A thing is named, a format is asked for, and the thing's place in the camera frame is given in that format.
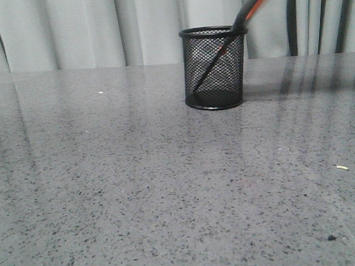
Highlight black mesh pen bucket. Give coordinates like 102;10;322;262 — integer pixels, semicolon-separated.
179;26;247;110

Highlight grey orange handled scissors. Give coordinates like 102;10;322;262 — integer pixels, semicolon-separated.
193;0;264;92

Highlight small black crumb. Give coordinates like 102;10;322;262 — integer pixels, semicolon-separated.
327;235;336;241

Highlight small yellowish crumb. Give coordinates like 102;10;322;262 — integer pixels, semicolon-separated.
336;165;349;171

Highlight grey curtain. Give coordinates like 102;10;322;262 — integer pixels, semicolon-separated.
0;0;355;73

